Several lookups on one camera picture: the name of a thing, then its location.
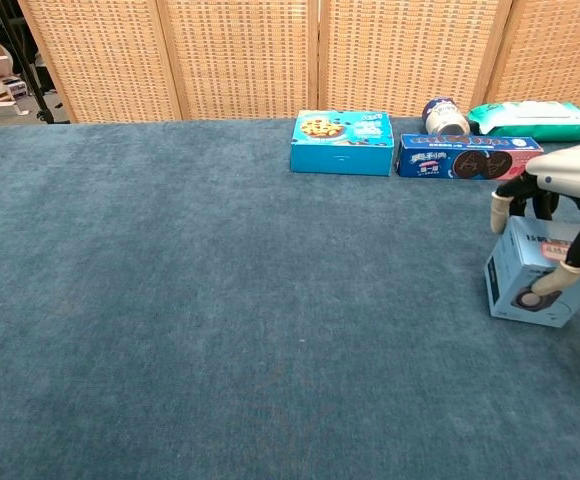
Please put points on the small light blue speaker box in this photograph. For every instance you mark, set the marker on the small light blue speaker box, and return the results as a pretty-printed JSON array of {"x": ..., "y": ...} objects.
[{"x": 517, "y": 255}]

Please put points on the blue Oreo cookie package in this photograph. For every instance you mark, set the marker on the blue Oreo cookie package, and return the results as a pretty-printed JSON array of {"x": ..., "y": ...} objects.
[{"x": 430, "y": 165}]

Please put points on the light blue cookie box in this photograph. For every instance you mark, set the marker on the light blue cookie box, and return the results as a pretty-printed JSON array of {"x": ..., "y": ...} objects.
[{"x": 340, "y": 157}]

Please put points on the white plastic bin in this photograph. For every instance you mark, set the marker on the white plastic bin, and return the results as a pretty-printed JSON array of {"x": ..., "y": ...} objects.
[{"x": 0, "y": 108}]

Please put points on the green wet wipes pack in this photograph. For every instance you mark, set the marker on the green wet wipes pack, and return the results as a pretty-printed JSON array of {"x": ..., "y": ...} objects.
[{"x": 530, "y": 125}]

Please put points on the woven rattan folding screen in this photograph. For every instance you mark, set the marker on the woven rattan folding screen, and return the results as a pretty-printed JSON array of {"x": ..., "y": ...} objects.
[{"x": 240, "y": 50}]

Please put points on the blue table cloth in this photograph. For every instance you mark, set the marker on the blue table cloth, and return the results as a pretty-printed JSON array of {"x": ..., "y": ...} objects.
[{"x": 220, "y": 300}]

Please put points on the black tripod stand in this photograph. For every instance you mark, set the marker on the black tripod stand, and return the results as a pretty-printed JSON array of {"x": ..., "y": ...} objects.
[{"x": 31, "y": 85}]

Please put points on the small blue white carton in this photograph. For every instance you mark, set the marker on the small blue white carton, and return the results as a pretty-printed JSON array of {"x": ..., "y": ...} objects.
[{"x": 16, "y": 88}]

